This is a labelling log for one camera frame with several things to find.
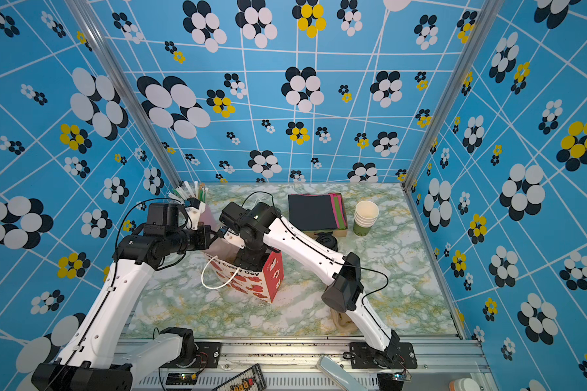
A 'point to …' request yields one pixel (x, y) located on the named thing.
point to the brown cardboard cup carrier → (342, 322)
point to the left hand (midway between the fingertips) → (218, 233)
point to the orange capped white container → (464, 384)
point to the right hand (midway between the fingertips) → (255, 252)
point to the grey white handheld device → (337, 375)
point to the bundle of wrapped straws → (184, 191)
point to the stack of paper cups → (365, 216)
